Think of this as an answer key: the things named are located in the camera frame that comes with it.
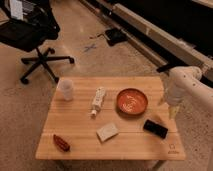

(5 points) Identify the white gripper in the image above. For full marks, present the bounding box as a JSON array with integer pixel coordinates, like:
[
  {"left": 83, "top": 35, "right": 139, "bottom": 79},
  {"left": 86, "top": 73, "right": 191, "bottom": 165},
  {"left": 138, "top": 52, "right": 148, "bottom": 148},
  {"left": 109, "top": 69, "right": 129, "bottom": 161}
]
[{"left": 158, "top": 78, "right": 185, "bottom": 119}]

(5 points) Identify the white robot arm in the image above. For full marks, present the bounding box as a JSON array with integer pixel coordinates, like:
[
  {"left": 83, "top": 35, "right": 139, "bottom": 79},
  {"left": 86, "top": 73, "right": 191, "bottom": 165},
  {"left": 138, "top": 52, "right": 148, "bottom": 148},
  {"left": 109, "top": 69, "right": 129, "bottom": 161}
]
[{"left": 159, "top": 66, "right": 213, "bottom": 119}]

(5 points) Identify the white sponge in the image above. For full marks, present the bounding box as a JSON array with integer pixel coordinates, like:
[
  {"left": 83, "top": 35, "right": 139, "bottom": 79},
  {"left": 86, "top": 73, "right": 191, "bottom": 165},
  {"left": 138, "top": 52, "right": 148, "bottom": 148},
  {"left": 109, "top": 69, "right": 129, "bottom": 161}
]
[{"left": 96, "top": 123, "right": 119, "bottom": 142}]

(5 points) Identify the orange bowl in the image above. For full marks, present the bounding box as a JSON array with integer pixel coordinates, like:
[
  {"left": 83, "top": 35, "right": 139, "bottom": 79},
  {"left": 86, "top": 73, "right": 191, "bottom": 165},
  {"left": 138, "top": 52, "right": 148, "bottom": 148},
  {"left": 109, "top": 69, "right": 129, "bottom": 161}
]
[{"left": 116, "top": 88, "right": 148, "bottom": 115}]

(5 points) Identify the wooden table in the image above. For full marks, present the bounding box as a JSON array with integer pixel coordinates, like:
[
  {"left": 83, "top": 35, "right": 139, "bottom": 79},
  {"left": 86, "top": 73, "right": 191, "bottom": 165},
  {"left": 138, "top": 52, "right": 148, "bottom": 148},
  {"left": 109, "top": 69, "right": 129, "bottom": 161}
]
[{"left": 36, "top": 77, "right": 185, "bottom": 161}]

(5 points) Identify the black bag on floor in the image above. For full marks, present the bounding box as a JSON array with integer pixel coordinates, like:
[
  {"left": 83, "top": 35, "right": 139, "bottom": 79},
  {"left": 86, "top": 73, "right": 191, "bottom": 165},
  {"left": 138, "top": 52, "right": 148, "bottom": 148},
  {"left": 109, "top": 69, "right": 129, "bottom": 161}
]
[{"left": 105, "top": 28, "right": 127, "bottom": 46}]

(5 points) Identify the translucent plastic cup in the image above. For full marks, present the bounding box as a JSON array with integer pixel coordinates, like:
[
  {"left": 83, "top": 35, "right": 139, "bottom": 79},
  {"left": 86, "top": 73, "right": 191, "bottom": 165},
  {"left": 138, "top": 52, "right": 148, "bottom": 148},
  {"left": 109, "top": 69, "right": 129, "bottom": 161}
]
[{"left": 58, "top": 80, "right": 74, "bottom": 101}]

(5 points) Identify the red chili pepper toy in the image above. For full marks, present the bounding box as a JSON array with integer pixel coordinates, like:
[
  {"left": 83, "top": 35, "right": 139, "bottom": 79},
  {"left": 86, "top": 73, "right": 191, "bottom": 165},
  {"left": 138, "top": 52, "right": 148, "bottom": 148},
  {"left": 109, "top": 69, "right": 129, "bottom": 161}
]
[{"left": 53, "top": 135, "right": 70, "bottom": 152}]

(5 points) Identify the black office chair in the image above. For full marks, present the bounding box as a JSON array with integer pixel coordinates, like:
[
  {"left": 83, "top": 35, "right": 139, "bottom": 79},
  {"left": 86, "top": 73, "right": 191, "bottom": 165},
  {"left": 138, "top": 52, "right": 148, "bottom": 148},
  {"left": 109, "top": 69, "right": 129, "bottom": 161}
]
[{"left": 0, "top": 0, "right": 75, "bottom": 84}]

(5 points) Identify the long grey bench rail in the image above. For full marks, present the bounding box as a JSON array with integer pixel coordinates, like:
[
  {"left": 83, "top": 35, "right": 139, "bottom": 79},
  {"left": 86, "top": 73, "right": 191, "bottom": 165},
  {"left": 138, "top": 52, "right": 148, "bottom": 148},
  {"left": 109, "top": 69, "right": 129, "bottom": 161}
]
[{"left": 81, "top": 0, "right": 213, "bottom": 84}]

